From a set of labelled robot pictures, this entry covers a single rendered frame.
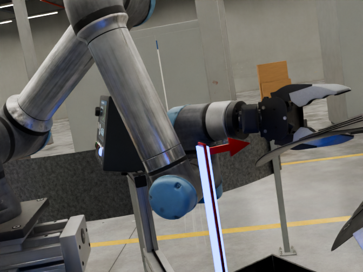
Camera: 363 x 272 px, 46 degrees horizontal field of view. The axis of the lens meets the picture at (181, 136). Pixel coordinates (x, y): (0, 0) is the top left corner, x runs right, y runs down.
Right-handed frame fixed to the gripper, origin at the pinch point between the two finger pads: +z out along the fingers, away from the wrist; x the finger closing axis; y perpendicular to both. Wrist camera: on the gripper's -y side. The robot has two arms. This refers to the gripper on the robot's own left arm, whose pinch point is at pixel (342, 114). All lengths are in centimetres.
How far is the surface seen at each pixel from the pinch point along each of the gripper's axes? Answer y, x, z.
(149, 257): 7, 32, -50
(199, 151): -24.3, 2.4, -9.7
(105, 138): 5, 2, -60
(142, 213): 8, 21, -52
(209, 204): -24.0, 8.9, -9.1
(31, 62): 581, -163, -966
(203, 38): 335, -81, -254
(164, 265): 4, 32, -43
